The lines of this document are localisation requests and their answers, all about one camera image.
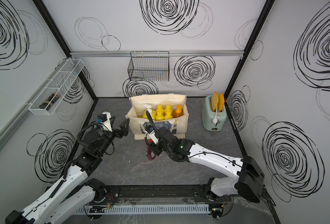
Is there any red liquid bottle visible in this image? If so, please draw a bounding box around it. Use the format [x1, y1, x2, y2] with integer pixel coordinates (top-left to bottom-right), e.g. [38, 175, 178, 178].
[147, 148, 157, 161]

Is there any cream canvas shopping bag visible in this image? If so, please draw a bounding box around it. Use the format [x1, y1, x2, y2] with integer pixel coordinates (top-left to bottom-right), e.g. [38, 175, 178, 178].
[126, 93, 189, 140]

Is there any orange bottle yellow cap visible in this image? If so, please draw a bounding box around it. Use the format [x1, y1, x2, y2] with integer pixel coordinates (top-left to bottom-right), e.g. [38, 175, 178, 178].
[164, 105, 172, 114]
[156, 105, 164, 114]
[164, 111, 173, 120]
[155, 111, 165, 121]

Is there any yellow pump soap bottle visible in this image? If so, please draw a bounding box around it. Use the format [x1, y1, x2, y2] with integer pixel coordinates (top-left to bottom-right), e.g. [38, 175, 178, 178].
[142, 104, 157, 120]

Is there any amber dish soap bottle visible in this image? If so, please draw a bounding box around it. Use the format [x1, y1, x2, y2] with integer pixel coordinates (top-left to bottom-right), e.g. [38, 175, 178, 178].
[172, 105, 184, 118]

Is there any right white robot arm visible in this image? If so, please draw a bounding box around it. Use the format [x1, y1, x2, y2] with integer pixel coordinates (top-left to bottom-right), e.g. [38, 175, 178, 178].
[145, 110, 264, 203]

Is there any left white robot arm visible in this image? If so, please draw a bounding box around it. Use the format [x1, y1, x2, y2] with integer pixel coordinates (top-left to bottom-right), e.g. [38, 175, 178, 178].
[5, 112, 130, 224]

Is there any yellow toast slice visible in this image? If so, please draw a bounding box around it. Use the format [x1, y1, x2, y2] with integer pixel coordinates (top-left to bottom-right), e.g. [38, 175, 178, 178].
[210, 91, 219, 112]

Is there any dark bottle in shelf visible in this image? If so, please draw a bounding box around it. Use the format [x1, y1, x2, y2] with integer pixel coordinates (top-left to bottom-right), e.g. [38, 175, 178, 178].
[39, 93, 60, 111]

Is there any orange toast slice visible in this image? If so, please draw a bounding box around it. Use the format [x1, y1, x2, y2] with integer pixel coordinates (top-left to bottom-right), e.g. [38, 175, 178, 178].
[217, 93, 225, 112]

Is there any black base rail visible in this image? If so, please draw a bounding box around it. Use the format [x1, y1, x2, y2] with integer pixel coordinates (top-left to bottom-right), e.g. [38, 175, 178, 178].
[80, 183, 269, 203]

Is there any black wire wall basket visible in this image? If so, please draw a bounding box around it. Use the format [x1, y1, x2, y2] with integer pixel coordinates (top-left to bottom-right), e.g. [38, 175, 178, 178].
[128, 51, 170, 81]

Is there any grey slotted cable duct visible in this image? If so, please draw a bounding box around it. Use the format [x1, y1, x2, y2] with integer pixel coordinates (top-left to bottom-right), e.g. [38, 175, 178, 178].
[74, 204, 210, 216]

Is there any white wire wall shelf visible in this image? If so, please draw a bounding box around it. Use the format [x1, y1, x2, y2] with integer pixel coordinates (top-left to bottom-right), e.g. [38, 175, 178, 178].
[28, 58, 84, 116]

